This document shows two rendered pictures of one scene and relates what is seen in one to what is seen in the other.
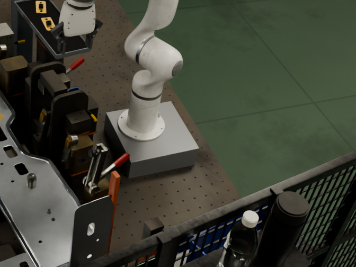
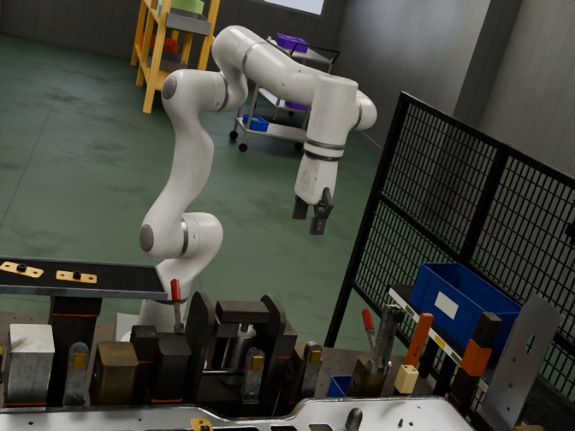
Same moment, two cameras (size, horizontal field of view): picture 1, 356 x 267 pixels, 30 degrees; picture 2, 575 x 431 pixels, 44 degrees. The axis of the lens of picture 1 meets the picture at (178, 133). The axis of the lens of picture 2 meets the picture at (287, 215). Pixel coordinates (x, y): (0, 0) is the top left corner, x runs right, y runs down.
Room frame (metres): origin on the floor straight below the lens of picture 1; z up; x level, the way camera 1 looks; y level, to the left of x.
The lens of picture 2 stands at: (1.26, 1.77, 1.90)
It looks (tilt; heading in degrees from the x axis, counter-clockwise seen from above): 19 degrees down; 286
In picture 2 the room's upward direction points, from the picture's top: 15 degrees clockwise
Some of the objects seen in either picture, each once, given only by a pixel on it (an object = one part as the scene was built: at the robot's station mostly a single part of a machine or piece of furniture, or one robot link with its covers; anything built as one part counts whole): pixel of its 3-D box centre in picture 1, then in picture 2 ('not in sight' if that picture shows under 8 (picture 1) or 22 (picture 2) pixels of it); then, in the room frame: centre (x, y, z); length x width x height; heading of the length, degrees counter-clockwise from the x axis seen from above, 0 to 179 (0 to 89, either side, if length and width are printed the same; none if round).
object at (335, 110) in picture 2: not in sight; (333, 109); (1.62, 0.35, 1.64); 0.09 x 0.08 x 0.13; 61
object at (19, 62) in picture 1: (18, 102); (102, 425); (1.86, 0.62, 0.89); 0.12 x 0.08 x 0.38; 132
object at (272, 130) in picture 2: not in sight; (277, 109); (3.63, -5.25, 0.45); 0.97 x 0.56 x 0.91; 32
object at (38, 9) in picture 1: (41, 6); (21, 268); (2.12, 0.62, 1.17); 0.08 x 0.04 x 0.01; 19
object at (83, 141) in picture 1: (79, 179); (285, 412); (1.55, 0.30, 0.88); 0.11 x 0.07 x 0.37; 132
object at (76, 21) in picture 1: (78, 16); (317, 175); (1.61, 0.36, 1.50); 0.10 x 0.07 x 0.11; 133
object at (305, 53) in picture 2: not in sight; (292, 81); (4.03, -6.76, 0.54); 1.14 x 0.67 x 1.08; 124
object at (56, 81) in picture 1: (56, 132); (217, 392); (1.69, 0.42, 0.95); 0.18 x 0.13 x 0.49; 42
